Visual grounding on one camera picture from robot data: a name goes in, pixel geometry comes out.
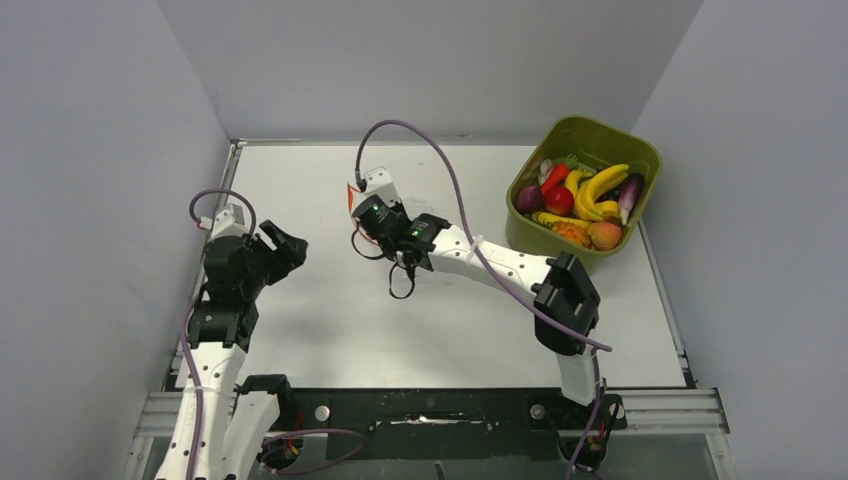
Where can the orange carrot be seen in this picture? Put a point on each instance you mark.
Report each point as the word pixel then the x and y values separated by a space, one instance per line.
pixel 556 175

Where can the yellow banana bunch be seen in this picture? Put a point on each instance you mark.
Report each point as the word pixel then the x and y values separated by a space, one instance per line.
pixel 590 191

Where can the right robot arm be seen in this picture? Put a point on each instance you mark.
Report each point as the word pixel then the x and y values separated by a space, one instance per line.
pixel 557 291

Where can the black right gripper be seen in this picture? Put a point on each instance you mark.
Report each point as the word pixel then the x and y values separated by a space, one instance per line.
pixel 398 206

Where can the peach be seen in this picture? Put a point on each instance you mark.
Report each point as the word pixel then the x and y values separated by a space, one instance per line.
pixel 604 236

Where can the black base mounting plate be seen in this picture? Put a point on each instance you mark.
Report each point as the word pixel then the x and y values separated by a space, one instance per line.
pixel 539 424

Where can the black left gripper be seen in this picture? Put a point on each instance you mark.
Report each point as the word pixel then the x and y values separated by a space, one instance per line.
pixel 290 252

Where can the red apple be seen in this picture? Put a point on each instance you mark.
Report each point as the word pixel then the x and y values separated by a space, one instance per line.
pixel 559 201

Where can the clear zip top bag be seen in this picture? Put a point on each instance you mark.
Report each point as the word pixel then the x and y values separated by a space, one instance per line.
pixel 402 274

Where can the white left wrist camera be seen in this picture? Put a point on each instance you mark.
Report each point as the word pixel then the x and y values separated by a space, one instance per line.
pixel 228 221

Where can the purple eggplant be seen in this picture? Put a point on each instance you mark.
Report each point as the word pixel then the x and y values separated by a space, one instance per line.
pixel 629 195

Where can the aluminium frame rail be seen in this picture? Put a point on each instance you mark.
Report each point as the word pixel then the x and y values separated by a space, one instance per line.
pixel 648 411

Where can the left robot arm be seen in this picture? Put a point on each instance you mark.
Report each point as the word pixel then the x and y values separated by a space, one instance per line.
pixel 222 421

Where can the green plastic bin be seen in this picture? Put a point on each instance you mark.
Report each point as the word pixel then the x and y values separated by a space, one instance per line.
pixel 590 146

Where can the purple red onion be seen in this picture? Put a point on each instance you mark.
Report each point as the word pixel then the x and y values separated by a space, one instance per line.
pixel 529 200

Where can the small yellow banana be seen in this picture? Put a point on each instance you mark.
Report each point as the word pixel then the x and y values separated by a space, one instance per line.
pixel 573 180

